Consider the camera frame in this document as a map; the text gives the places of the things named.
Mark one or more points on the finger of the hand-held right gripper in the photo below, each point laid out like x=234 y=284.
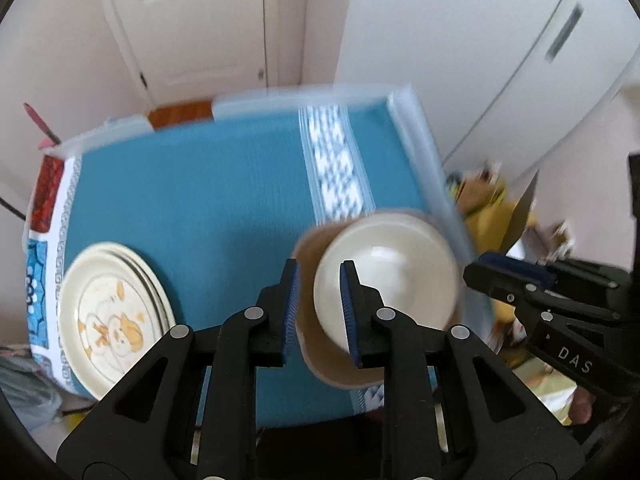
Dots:
x=515 y=266
x=487 y=280

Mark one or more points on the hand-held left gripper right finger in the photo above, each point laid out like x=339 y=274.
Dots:
x=350 y=320

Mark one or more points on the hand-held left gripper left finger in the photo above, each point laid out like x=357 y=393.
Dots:
x=291 y=320

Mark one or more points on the tan brown bowl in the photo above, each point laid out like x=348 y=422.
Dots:
x=307 y=260

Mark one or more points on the cream bowl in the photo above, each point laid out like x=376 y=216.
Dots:
x=400 y=260

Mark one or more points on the person's right hand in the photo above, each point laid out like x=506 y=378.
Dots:
x=582 y=407

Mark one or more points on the yellow bag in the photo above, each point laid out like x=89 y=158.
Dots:
x=487 y=225

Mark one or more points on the cream cartoon print plate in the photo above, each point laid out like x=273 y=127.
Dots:
x=171 y=316
x=100 y=320
x=161 y=305

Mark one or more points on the teal tablecloth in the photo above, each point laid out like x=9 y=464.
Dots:
x=200 y=200

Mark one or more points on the white refrigerator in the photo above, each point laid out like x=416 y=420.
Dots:
x=450 y=35

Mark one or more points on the clear plastic bag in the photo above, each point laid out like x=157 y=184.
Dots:
x=25 y=380

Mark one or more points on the white door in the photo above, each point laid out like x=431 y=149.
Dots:
x=190 y=25

